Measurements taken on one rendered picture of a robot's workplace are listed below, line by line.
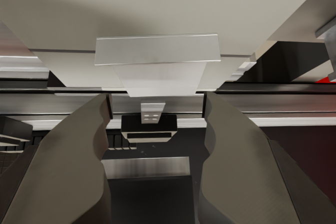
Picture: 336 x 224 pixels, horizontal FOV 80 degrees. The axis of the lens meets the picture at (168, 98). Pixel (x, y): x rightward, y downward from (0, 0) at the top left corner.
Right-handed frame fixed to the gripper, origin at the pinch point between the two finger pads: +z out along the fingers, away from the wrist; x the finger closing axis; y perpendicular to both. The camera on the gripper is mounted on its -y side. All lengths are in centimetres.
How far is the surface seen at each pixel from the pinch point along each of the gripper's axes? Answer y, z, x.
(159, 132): 22.8, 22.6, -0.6
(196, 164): 52, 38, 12
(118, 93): 6.9, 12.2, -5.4
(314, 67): 14, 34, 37
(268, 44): 55, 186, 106
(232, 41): -1.7, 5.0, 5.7
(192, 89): 5.9, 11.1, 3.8
